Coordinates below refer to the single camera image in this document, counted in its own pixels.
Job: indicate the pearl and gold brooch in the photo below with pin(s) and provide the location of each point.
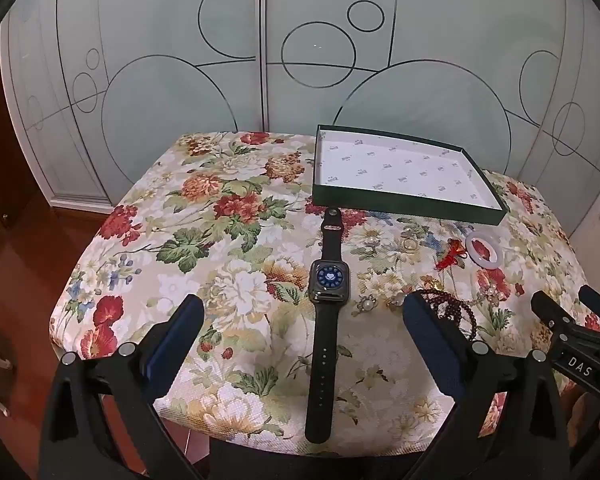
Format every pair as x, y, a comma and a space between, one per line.
492, 292

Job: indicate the pale jade bangle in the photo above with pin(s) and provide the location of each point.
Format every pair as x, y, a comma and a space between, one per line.
471, 252

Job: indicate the person's right hand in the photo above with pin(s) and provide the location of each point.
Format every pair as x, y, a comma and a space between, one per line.
585, 422

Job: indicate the red knotted charm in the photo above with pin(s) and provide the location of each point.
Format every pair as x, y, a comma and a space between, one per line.
450, 256

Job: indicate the floral tablecloth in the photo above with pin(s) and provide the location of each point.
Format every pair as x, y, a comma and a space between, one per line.
205, 260

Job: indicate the green shallow box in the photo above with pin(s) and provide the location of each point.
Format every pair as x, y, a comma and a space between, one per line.
405, 175

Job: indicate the black smartwatch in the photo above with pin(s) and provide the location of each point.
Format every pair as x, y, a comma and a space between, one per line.
328, 280

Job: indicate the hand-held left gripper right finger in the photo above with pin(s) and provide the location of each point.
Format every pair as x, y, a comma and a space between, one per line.
432, 345

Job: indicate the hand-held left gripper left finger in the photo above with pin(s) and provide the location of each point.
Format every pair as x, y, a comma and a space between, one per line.
174, 342

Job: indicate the frosted glass sliding door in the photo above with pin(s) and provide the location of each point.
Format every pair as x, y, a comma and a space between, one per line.
155, 85
430, 35

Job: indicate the dark wooden door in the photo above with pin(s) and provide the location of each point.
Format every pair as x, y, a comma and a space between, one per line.
0, 160

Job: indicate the small pearl earring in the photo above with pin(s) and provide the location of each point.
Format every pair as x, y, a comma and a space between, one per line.
397, 300

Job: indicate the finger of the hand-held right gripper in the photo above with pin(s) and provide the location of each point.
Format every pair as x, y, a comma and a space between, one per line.
550, 310
599, 302

